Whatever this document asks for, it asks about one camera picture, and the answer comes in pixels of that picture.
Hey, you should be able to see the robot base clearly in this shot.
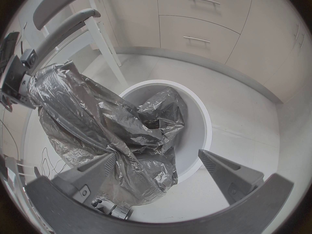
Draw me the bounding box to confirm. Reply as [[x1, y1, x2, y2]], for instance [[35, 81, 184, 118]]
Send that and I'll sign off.
[[0, 153, 134, 221]]

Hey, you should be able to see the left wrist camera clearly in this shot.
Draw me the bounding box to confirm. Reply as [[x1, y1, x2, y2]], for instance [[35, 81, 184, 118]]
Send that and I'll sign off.
[[20, 48, 38, 69]]

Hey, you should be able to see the grey padded white chair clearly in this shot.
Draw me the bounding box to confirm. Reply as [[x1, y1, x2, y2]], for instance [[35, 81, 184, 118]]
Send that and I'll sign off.
[[18, 0, 129, 87]]

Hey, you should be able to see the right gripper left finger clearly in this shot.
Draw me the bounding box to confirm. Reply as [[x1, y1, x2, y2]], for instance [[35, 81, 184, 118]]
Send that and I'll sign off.
[[52, 153, 116, 204]]

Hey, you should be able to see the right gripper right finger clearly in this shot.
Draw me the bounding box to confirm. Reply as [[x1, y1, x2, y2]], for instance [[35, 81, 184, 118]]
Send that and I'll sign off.
[[198, 149, 265, 207]]

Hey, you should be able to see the white trash bin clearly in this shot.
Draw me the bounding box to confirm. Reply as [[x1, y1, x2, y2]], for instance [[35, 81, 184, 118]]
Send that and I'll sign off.
[[119, 80, 213, 180]]

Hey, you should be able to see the beige cabinet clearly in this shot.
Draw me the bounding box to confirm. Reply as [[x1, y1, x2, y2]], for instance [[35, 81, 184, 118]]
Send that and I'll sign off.
[[69, 0, 312, 104]]

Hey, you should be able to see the black plastic bag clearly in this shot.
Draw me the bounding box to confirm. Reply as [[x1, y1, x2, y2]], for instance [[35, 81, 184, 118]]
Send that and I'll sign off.
[[26, 61, 188, 207]]

